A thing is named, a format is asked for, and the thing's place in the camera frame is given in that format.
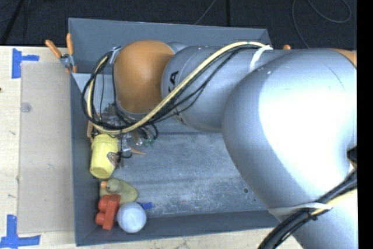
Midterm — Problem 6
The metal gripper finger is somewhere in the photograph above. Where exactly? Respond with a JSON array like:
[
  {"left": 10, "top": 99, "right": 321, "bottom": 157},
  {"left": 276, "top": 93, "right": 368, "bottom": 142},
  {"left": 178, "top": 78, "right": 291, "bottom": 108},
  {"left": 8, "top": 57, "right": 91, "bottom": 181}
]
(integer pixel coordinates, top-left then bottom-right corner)
[
  {"left": 107, "top": 150, "right": 121, "bottom": 167},
  {"left": 122, "top": 146, "right": 147, "bottom": 156}
]

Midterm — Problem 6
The yellow plastic cup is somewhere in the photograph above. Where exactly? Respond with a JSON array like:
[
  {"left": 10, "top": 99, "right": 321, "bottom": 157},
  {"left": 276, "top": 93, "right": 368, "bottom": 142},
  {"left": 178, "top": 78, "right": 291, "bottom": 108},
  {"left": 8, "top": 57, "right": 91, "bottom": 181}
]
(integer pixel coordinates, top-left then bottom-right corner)
[{"left": 89, "top": 133, "right": 121, "bottom": 180}]

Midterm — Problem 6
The yellow rubber duck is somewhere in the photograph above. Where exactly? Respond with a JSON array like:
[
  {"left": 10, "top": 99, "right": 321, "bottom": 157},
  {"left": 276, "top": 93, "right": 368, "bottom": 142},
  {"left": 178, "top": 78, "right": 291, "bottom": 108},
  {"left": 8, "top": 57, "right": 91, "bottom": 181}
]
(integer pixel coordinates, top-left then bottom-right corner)
[{"left": 98, "top": 177, "right": 139, "bottom": 205}]

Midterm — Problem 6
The red toy building block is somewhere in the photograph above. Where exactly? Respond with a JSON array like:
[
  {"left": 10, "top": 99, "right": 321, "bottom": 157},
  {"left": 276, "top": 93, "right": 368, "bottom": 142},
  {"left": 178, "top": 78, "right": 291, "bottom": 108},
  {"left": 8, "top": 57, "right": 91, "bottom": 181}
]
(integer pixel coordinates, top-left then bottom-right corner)
[{"left": 94, "top": 194, "right": 122, "bottom": 231}]

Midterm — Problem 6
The grey metal bin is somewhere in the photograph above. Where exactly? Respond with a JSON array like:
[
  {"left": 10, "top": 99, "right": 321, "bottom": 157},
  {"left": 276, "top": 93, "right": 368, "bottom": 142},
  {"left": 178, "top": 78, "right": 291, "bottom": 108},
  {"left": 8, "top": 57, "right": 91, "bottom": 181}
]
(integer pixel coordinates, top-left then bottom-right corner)
[{"left": 67, "top": 17, "right": 281, "bottom": 247}]

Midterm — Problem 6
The white ball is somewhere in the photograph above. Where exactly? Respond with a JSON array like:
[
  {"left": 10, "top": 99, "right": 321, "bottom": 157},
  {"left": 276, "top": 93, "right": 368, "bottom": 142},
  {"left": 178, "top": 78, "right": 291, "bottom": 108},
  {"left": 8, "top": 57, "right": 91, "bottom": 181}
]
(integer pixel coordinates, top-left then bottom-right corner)
[{"left": 116, "top": 202, "right": 147, "bottom": 234}]

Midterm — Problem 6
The pale wood flat board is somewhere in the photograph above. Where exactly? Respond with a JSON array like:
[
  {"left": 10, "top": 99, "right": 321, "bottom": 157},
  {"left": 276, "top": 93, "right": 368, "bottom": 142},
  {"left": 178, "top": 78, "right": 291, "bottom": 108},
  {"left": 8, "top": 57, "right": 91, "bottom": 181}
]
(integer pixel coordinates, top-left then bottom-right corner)
[{"left": 16, "top": 61, "right": 76, "bottom": 236}]

